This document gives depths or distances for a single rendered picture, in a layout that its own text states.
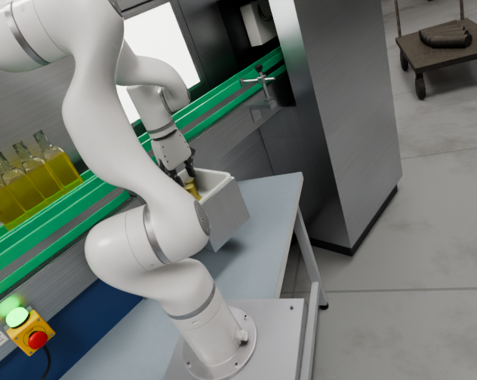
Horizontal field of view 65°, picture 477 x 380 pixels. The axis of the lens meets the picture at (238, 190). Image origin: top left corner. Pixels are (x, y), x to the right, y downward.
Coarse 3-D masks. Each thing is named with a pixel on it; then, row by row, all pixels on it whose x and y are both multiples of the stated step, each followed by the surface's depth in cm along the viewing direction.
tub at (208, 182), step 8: (184, 176) 123; (200, 176) 120; (208, 176) 117; (216, 176) 114; (224, 176) 111; (184, 184) 123; (200, 184) 122; (208, 184) 119; (216, 184) 116; (224, 184) 107; (200, 192) 121; (208, 192) 120; (200, 200) 102
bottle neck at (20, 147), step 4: (20, 140) 98; (12, 144) 97; (16, 144) 96; (20, 144) 97; (24, 144) 98; (16, 148) 97; (20, 148) 97; (24, 148) 98; (20, 152) 97; (24, 152) 98; (28, 152) 99; (20, 156) 98; (24, 156) 98; (28, 156) 99; (24, 160) 98
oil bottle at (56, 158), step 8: (40, 152) 102; (48, 152) 101; (56, 152) 102; (64, 152) 104; (48, 160) 101; (56, 160) 102; (64, 160) 104; (56, 168) 103; (64, 168) 104; (72, 168) 106; (56, 176) 104; (64, 176) 105; (72, 176) 106; (80, 176) 108; (64, 184) 105; (72, 184) 107
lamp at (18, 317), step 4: (16, 308) 86; (20, 308) 86; (12, 312) 85; (16, 312) 85; (20, 312) 85; (24, 312) 85; (28, 312) 87; (8, 316) 84; (12, 316) 84; (16, 316) 84; (20, 316) 84; (24, 316) 85; (28, 316) 86; (8, 320) 84; (12, 320) 83; (16, 320) 84; (20, 320) 84; (24, 320) 85; (8, 324) 84; (12, 324) 84; (16, 324) 84; (20, 324) 84; (12, 328) 84; (16, 328) 84
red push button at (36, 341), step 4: (36, 332) 83; (40, 332) 84; (44, 332) 84; (32, 336) 83; (36, 336) 83; (40, 336) 84; (44, 336) 84; (32, 340) 83; (36, 340) 83; (40, 340) 84; (44, 340) 84; (28, 344) 83; (32, 344) 83; (36, 344) 83; (40, 344) 84; (44, 344) 85; (32, 348) 83; (36, 348) 84
